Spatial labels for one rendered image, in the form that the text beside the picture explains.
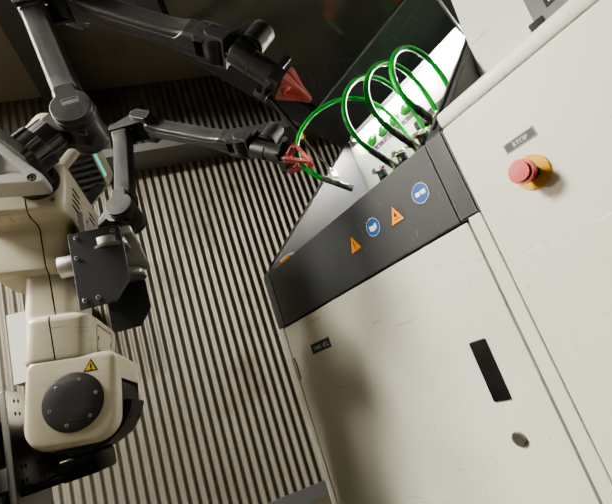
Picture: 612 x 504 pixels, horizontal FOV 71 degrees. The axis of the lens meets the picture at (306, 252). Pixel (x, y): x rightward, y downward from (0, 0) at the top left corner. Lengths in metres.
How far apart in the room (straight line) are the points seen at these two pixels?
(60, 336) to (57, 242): 0.21
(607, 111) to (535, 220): 0.16
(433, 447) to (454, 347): 0.21
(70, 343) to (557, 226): 0.85
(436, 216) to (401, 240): 0.09
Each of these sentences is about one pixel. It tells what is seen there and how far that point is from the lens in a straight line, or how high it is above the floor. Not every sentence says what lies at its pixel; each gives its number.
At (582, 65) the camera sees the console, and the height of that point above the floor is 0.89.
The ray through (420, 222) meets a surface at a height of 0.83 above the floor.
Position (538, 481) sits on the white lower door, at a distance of 0.83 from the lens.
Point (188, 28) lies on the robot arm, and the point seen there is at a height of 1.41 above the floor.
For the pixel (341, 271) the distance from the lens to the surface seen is 0.99.
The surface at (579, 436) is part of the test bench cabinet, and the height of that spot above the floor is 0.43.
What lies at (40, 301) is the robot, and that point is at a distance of 1.02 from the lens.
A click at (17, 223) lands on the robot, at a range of 1.06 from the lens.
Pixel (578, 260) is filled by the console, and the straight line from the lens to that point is 0.69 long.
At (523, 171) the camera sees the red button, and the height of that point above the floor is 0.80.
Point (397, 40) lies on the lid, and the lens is 1.54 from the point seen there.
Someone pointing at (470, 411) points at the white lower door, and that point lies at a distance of 0.84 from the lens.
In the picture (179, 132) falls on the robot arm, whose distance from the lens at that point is 1.48.
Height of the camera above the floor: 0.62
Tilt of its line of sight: 17 degrees up
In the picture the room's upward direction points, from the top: 19 degrees counter-clockwise
